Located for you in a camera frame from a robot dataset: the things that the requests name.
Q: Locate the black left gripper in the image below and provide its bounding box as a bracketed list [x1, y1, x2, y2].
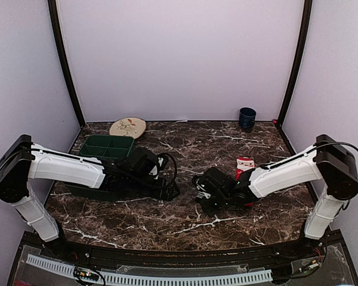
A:
[127, 175, 180, 201]

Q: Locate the green plastic divider tray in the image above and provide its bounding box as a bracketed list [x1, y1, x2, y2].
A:
[64, 135, 135, 203]

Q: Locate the black striped ankle sock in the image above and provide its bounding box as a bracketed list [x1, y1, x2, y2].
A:
[196, 191, 225, 216]

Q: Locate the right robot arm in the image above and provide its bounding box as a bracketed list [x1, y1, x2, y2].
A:
[192, 134, 358, 259]

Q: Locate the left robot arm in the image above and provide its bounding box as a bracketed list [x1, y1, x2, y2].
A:
[0, 135, 180, 260]

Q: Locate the red Santa Christmas sock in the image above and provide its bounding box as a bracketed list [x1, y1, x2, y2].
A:
[234, 157, 257, 207]

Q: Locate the beige decorated plate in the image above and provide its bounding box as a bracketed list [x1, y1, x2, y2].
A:
[109, 117, 146, 139]

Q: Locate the dark blue mug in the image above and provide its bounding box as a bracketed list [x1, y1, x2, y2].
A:
[239, 107, 257, 133]

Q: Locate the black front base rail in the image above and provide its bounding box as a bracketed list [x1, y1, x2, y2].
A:
[42, 232, 329, 268]

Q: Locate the white slotted cable duct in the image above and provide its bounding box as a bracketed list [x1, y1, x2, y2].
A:
[26, 254, 273, 285]

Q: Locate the right black frame post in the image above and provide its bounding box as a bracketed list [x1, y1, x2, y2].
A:
[277, 0, 313, 126]

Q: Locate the black frame post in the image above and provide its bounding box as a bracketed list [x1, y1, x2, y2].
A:
[47, 0, 86, 128]
[277, 0, 313, 126]

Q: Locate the left black frame post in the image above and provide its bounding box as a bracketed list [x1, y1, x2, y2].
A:
[47, 0, 86, 128]

